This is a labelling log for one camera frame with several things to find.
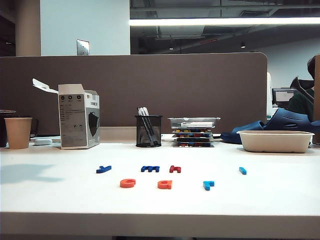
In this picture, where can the brown paper cup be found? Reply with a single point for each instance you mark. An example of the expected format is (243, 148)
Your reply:
(18, 135)

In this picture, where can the person in white shirt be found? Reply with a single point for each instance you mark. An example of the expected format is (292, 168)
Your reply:
(269, 95)

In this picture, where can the red letter h magnet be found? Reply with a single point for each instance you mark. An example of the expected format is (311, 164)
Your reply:
(174, 169)

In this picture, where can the white capped marker pen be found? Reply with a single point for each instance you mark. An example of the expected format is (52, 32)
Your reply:
(141, 111)
(146, 111)

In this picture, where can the blue letter y magnet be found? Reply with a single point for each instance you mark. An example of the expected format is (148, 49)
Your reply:
(102, 169)

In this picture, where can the small white plastic case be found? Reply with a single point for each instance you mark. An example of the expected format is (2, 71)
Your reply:
(43, 141)

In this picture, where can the brown fabric desk divider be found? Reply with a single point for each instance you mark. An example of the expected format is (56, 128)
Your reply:
(175, 87)

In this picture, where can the navy blue foam slipper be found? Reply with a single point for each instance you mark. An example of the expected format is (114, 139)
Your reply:
(287, 118)
(245, 127)

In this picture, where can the light blue letter l magnet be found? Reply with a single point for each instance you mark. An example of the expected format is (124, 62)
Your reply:
(242, 170)

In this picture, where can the computer monitor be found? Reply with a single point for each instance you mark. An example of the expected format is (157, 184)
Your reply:
(282, 96)

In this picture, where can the black mesh pen holder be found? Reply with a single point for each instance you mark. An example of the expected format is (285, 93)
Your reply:
(155, 125)

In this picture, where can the metal wall switch plate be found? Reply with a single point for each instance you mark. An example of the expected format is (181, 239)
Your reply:
(83, 47)

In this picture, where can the light blue letter r magnet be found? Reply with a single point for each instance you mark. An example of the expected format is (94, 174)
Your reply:
(208, 185)

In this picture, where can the orange letter a magnet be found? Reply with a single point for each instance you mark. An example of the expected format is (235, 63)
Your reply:
(165, 184)

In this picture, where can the white grey mask box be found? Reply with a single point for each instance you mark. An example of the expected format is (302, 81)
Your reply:
(75, 120)

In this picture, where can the orange letter c magnet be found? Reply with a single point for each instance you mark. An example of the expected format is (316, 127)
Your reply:
(127, 183)

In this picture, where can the clear plastic tray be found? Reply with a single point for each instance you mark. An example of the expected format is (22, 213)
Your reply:
(175, 123)

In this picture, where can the dark round container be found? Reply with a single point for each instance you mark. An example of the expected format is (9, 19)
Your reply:
(2, 130)

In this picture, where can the beige pulp oval tray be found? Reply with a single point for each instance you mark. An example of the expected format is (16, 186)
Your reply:
(275, 142)

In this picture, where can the blue letter m magnet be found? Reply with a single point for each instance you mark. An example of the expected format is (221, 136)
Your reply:
(149, 169)

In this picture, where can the teal letter magnet board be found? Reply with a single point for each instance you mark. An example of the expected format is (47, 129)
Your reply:
(192, 130)
(192, 139)
(192, 135)
(192, 144)

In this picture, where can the white whiteboard marker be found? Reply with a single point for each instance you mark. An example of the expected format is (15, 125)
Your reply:
(200, 124)

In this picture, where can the white ceiling light strip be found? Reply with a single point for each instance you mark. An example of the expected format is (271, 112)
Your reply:
(200, 21)

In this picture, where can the person in green shirt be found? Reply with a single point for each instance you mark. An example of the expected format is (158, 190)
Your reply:
(302, 105)

